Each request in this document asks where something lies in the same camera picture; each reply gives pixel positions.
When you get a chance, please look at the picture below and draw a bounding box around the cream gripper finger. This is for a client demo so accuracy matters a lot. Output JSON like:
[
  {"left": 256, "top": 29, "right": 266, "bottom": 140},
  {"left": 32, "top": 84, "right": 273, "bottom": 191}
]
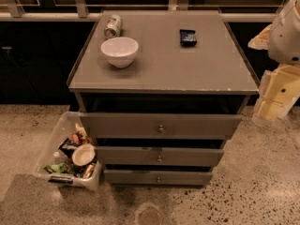
[
  {"left": 247, "top": 25, "right": 271, "bottom": 50},
  {"left": 252, "top": 67, "right": 300, "bottom": 126}
]

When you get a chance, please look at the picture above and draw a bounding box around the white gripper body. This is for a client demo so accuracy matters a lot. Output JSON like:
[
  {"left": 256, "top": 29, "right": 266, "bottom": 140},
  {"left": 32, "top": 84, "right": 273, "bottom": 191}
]
[{"left": 272, "top": 66, "right": 300, "bottom": 111}]

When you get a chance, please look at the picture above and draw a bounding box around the grey top drawer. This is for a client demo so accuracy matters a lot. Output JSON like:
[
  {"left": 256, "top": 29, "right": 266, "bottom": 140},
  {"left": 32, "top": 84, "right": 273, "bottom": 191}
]
[{"left": 81, "top": 112, "right": 242, "bottom": 140}]

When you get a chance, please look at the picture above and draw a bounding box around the grey drawer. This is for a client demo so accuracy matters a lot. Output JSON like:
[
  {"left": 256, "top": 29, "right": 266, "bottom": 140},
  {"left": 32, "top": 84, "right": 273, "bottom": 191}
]
[
  {"left": 104, "top": 170, "right": 213, "bottom": 186},
  {"left": 81, "top": 112, "right": 242, "bottom": 140},
  {"left": 97, "top": 146, "right": 224, "bottom": 167}
]

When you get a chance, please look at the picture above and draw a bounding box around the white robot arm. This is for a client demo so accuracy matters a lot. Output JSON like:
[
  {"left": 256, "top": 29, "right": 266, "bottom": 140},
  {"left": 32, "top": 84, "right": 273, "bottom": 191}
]
[{"left": 248, "top": 0, "right": 300, "bottom": 126}]

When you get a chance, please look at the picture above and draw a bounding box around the grey drawer cabinet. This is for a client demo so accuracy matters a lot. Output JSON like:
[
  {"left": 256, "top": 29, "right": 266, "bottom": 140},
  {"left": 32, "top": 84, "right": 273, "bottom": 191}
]
[{"left": 68, "top": 10, "right": 258, "bottom": 173}]

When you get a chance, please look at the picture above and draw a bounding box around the grey bottom drawer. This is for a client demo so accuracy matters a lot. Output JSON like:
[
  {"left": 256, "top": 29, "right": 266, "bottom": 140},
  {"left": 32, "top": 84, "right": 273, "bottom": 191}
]
[{"left": 104, "top": 170, "right": 213, "bottom": 186}]

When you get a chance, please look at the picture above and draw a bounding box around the grey middle drawer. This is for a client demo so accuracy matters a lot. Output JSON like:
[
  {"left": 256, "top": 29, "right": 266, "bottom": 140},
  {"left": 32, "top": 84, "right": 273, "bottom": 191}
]
[{"left": 97, "top": 146, "right": 224, "bottom": 167}]

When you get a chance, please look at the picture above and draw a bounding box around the dark blue snack packet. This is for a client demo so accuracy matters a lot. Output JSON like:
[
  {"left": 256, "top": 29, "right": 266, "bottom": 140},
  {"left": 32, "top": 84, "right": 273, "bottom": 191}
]
[{"left": 179, "top": 29, "right": 197, "bottom": 47}]

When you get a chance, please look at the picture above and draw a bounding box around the white ceramic bowl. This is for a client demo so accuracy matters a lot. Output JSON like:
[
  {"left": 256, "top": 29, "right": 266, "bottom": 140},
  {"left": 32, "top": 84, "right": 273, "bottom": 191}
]
[{"left": 100, "top": 37, "right": 139, "bottom": 68}]

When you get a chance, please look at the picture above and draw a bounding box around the crushed soda can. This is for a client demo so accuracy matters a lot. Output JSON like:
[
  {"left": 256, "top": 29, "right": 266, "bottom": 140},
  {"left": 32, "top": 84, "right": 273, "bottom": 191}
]
[{"left": 104, "top": 14, "right": 123, "bottom": 38}]

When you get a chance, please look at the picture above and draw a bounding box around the white bowl in bin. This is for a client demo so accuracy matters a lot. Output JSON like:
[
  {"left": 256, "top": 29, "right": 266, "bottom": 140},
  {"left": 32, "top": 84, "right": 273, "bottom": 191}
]
[{"left": 72, "top": 143, "right": 96, "bottom": 166}]

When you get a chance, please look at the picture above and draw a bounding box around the black snack packet in bin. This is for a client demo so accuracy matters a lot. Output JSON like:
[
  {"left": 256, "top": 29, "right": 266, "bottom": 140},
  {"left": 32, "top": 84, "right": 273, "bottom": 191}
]
[{"left": 58, "top": 138, "right": 79, "bottom": 158}]

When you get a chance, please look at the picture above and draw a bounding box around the clear plastic bin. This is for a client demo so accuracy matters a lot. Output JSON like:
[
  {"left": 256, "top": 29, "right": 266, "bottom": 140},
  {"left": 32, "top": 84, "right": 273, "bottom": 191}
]
[{"left": 33, "top": 112, "right": 101, "bottom": 190}]

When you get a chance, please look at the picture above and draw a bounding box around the green snack wrapper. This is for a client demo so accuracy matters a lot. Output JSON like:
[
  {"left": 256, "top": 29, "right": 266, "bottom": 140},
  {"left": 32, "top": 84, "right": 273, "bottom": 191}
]
[{"left": 43, "top": 163, "right": 73, "bottom": 174}]

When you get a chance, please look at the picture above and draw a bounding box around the metal window railing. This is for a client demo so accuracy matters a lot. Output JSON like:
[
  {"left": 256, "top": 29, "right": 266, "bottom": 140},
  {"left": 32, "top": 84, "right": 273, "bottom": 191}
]
[{"left": 0, "top": 0, "right": 289, "bottom": 23}]

